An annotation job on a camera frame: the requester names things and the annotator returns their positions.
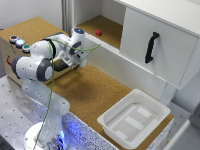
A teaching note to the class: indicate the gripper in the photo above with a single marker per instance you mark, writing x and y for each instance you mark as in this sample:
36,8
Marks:
76,58

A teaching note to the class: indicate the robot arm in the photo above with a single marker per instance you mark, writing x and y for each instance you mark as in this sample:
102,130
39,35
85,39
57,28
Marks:
33,65

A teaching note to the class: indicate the wooden drawer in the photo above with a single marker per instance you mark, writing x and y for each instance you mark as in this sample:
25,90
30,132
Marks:
62,75

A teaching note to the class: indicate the wooden drawer box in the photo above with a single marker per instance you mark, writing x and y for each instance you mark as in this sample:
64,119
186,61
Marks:
31,28

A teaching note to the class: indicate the white cabinet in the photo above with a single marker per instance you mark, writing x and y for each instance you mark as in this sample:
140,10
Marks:
110,66

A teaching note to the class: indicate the green button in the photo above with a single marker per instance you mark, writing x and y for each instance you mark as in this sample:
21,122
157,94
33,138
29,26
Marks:
26,48

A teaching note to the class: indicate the blue button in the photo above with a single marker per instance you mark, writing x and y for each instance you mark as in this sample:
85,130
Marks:
20,42

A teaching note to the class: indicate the red button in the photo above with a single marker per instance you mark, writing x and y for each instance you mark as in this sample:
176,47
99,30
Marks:
13,38

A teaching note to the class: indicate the white plastic box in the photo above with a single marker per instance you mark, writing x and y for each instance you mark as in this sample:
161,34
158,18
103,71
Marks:
133,120

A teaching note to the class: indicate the white sliding door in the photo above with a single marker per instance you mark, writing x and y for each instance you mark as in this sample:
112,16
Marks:
173,56

